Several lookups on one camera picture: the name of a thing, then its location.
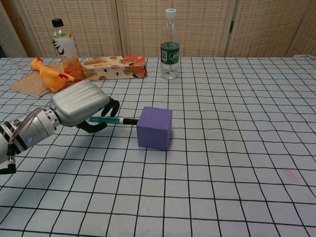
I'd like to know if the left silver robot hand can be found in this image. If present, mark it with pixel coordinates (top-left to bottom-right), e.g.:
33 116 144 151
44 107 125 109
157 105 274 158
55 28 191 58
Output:
49 79 120 133

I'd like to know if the green marker pen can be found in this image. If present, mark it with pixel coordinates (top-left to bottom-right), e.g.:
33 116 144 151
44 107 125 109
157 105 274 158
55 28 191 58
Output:
86 117 139 125

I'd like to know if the purple foam cube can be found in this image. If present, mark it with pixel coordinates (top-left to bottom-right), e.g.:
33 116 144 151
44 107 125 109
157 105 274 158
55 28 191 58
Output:
136 106 173 151

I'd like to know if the checkered tablecloth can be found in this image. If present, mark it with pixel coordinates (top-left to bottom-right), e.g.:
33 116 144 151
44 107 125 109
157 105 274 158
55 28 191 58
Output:
0 54 316 237

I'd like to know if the yellow rubber chicken toy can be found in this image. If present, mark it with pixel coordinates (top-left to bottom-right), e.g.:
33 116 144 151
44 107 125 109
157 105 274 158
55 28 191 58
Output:
30 57 80 93

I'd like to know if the brown paper notebook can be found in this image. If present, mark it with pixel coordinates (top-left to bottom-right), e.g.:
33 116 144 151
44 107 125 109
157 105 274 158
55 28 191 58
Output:
9 62 65 98

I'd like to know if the orange biscuit box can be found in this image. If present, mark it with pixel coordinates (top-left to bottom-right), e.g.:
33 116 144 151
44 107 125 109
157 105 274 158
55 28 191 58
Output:
82 55 148 81

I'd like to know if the orange juice bottle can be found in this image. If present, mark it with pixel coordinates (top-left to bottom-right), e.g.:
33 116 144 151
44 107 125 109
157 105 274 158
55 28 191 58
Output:
51 18 84 81

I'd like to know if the clear water bottle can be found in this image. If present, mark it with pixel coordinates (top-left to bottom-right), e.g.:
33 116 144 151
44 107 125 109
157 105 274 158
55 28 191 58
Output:
159 8 180 80

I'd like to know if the woven folding screen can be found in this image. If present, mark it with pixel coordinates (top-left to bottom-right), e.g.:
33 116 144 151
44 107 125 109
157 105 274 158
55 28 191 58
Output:
0 0 316 59

